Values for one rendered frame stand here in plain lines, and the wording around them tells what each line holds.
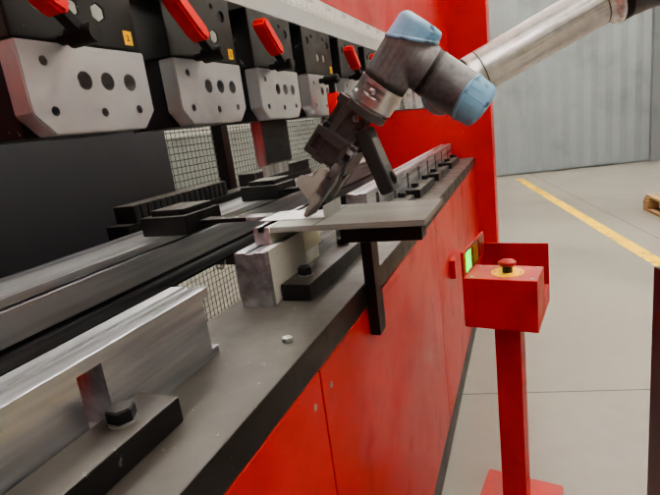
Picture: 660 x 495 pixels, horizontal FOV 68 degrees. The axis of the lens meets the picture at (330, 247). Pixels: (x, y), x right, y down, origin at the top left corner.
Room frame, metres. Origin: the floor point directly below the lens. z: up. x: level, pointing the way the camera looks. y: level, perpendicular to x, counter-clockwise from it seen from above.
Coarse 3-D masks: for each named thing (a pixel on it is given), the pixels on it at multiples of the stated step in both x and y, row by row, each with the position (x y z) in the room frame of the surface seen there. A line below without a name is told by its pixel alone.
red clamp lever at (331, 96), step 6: (324, 78) 1.02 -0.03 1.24; (330, 78) 1.02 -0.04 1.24; (336, 78) 1.01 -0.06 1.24; (330, 84) 1.02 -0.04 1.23; (330, 90) 1.02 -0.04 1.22; (330, 96) 1.02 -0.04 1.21; (336, 96) 1.02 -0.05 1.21; (330, 102) 1.02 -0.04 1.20; (336, 102) 1.01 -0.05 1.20; (330, 108) 1.02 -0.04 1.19; (330, 114) 1.02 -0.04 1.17
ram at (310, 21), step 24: (240, 0) 0.79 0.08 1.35; (264, 0) 0.87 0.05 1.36; (336, 0) 1.20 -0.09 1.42; (360, 0) 1.38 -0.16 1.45; (384, 0) 1.62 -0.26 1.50; (408, 0) 1.95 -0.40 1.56; (432, 0) 2.49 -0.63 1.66; (312, 24) 1.05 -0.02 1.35; (336, 24) 1.18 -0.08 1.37; (384, 24) 1.59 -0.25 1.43; (432, 24) 2.44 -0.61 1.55
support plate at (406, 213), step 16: (352, 208) 0.90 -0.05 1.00; (368, 208) 0.87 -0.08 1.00; (384, 208) 0.85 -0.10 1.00; (400, 208) 0.83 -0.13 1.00; (416, 208) 0.81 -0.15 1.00; (432, 208) 0.79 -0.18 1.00; (288, 224) 0.82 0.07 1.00; (304, 224) 0.80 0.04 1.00; (320, 224) 0.79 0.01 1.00; (336, 224) 0.77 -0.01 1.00; (352, 224) 0.76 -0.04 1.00; (368, 224) 0.75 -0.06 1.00; (384, 224) 0.74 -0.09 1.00; (400, 224) 0.73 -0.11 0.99; (416, 224) 0.72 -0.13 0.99
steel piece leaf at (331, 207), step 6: (336, 198) 0.90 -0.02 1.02; (324, 204) 0.84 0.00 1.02; (330, 204) 0.87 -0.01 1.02; (336, 204) 0.89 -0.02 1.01; (294, 210) 0.95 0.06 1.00; (300, 210) 0.94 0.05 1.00; (318, 210) 0.91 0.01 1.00; (324, 210) 0.84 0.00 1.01; (330, 210) 0.86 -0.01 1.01; (336, 210) 0.89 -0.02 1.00; (282, 216) 0.90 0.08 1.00; (288, 216) 0.89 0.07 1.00; (294, 216) 0.88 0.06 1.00; (300, 216) 0.87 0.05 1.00; (312, 216) 0.86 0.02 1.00; (318, 216) 0.85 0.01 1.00; (324, 216) 0.84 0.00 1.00
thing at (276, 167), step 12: (276, 120) 0.91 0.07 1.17; (252, 132) 0.87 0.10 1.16; (264, 132) 0.87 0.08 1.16; (276, 132) 0.91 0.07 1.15; (264, 144) 0.86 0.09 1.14; (276, 144) 0.90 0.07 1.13; (288, 144) 0.94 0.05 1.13; (264, 156) 0.86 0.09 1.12; (276, 156) 0.89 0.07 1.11; (288, 156) 0.94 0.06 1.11; (264, 168) 0.87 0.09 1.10; (276, 168) 0.91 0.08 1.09; (288, 168) 0.95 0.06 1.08
